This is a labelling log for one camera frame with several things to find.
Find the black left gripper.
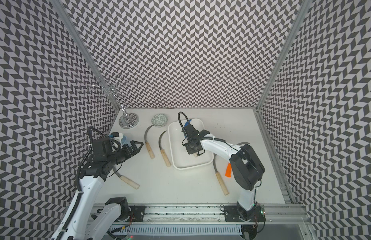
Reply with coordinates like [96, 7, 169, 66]
[107, 140, 143, 166]

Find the white plastic storage box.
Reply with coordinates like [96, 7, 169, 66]
[167, 121, 213, 171]

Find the blue blade wooden handle sickle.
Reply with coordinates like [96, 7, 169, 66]
[184, 119, 192, 128]

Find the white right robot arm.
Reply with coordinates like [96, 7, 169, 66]
[181, 124, 265, 222]

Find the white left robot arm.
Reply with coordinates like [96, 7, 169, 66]
[51, 126, 143, 240]

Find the light blue plastic cup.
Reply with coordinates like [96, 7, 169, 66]
[113, 133, 128, 146]

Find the green patterned ceramic bowl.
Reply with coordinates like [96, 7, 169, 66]
[151, 114, 168, 128]

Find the chrome mug tree stand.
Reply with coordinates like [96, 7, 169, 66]
[89, 76, 139, 129]

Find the orange handle small sickle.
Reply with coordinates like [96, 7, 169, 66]
[225, 142, 249, 178]

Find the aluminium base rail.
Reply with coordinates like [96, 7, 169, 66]
[92, 203, 309, 226]

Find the aluminium left corner post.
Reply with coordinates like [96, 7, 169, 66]
[49, 0, 120, 111]

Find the aluminium corner post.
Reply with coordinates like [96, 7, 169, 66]
[255, 0, 313, 111]
[49, 0, 120, 111]

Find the aluminium right corner post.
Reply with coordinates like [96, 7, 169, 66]
[255, 0, 313, 111]

